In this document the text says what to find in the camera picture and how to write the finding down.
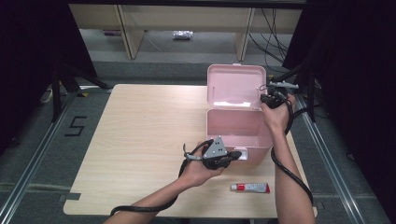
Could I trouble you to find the pink storage box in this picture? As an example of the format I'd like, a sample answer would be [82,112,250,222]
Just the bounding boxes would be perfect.
[205,63,275,166]

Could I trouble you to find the person's left hand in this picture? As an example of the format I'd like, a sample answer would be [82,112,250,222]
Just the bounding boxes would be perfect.
[179,142,225,189]

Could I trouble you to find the red and white ointment tube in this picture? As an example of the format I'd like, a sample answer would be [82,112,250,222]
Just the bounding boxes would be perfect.
[230,182,271,194]

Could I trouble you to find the metal floor rail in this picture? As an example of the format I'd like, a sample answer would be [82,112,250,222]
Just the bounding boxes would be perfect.
[0,92,78,224]
[295,94,366,224]

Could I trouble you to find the person's right hand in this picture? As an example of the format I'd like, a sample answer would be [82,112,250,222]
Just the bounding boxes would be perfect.
[261,93,297,134]

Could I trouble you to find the black metal stand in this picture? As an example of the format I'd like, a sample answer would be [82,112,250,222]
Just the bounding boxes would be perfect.
[50,63,113,123]
[274,62,319,123]

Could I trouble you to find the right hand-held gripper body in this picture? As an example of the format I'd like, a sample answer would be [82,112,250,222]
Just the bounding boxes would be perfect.
[266,81,300,110]

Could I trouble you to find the white floor cable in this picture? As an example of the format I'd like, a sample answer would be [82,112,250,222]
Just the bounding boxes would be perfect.
[40,88,54,105]

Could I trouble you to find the right hand-held gripper black cable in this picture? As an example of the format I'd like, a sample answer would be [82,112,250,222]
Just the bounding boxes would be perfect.
[270,92,315,206]

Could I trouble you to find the left hand-held gripper black cable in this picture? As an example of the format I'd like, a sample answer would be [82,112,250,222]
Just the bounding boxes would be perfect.
[109,139,216,217]

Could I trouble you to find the hand-held gripper black cable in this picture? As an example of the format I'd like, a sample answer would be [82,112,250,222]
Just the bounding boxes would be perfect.
[270,92,315,206]
[109,139,216,217]

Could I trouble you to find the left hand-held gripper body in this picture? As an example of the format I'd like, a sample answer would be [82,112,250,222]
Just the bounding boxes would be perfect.
[202,135,233,171]

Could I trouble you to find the crumpled silver foil object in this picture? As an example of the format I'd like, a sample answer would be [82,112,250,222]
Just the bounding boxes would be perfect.
[172,30,194,41]

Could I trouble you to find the black floor cables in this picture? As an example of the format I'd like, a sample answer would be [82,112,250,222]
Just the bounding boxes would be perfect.
[247,8,291,75]

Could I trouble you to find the black curtain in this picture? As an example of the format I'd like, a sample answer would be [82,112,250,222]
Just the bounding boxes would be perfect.
[282,0,396,216]
[0,0,98,157]

